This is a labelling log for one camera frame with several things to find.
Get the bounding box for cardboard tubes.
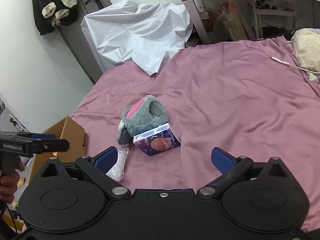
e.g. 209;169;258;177
252;0;278;11

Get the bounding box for white cover sheet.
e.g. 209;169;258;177
80;2;193;76

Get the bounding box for purple printed carton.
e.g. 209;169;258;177
133;123;181;157

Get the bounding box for person's left hand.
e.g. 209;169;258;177
0;160;26;204

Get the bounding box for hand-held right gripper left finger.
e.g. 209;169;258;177
40;147;132;198

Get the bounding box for blue-grey fluffy towel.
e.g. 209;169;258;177
116;95;169;146

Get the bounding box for cream blanket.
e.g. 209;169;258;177
290;28;320;83

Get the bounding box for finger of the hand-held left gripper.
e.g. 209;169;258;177
30;139;70;155
30;133;57;141

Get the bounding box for cardboard box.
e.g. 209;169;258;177
28;116;88;183

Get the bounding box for printed plastic bag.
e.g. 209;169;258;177
216;2;253;41

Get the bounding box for white desk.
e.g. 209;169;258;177
179;0;320;46

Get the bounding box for clear plastic bag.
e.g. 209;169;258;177
105;147;129;182

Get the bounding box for white cable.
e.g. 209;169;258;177
271;56;320;75

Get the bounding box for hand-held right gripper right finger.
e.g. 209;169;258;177
197;147;296;199

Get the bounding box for pink bedsheet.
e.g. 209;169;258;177
71;36;320;233

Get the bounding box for black and cream jacket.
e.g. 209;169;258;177
31;0;79;36

